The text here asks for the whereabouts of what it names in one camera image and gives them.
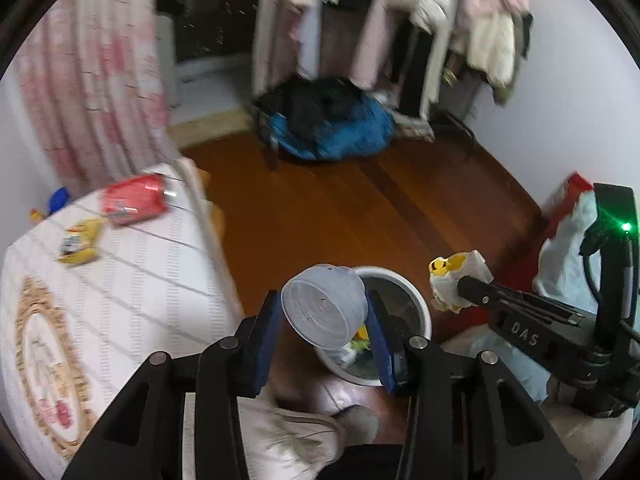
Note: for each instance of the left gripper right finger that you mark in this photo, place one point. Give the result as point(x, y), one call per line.
point(468, 418)

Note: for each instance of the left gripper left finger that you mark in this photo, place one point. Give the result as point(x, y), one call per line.
point(140, 434)

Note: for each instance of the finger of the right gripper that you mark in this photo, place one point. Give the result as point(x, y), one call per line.
point(480, 293)

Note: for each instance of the yellow white wrapper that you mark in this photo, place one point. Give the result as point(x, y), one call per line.
point(445, 274)

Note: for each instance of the clear plastic cup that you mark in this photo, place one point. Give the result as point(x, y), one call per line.
point(326, 305)

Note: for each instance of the yellow snack wrapper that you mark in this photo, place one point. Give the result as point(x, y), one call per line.
point(80, 243)

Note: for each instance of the red cola can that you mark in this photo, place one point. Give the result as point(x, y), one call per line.
point(136, 199)

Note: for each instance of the white round trash bin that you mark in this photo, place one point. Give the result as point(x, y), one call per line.
point(407, 309)

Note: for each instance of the red blanket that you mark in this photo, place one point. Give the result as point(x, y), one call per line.
point(517, 263)

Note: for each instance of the white patterned tablecloth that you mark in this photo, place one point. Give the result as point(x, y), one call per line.
point(72, 336)

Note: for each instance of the grey fluffy slipper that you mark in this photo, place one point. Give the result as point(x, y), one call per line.
point(359, 425)

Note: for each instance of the blue sleeping bag pile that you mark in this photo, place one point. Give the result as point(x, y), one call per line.
point(323, 120)

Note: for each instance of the orange small bottle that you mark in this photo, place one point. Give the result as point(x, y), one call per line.
point(36, 216)

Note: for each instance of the blue cap bottle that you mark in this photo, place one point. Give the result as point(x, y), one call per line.
point(58, 200)

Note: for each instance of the black clothes rack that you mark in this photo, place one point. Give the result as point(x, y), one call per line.
point(404, 128)

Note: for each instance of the hanging clothes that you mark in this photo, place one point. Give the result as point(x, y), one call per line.
point(406, 47)

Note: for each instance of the pink floral curtain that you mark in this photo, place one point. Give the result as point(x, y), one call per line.
point(89, 75)

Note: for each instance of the white air purifier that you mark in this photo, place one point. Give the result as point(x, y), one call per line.
point(168, 59)

